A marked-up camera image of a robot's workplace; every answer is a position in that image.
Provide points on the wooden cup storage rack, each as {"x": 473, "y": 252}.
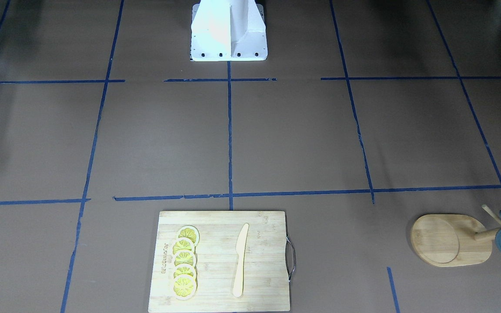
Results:
{"x": 453, "y": 240}

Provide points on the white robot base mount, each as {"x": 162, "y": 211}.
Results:
{"x": 228, "y": 30}

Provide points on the bamboo cutting board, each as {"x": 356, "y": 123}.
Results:
{"x": 266, "y": 277}

